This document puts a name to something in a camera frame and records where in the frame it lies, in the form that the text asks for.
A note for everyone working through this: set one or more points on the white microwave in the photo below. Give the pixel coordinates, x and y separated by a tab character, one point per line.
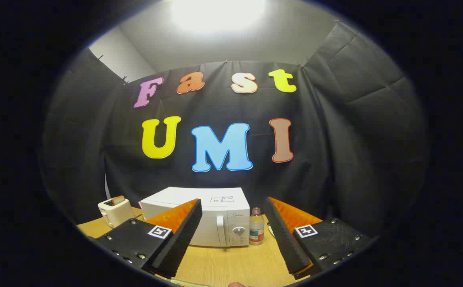
215	223

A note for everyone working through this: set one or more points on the clear plastic water bottle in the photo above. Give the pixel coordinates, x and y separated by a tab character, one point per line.
256	231

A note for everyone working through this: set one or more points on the toasted bread slice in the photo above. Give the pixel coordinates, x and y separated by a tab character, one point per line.
117	200

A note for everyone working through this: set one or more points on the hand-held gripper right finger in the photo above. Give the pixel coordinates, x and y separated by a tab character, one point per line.
285	239

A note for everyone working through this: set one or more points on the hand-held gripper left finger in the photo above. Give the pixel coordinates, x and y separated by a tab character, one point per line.
183	235

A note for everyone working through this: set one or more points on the white toaster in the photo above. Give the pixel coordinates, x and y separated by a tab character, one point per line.
117	214

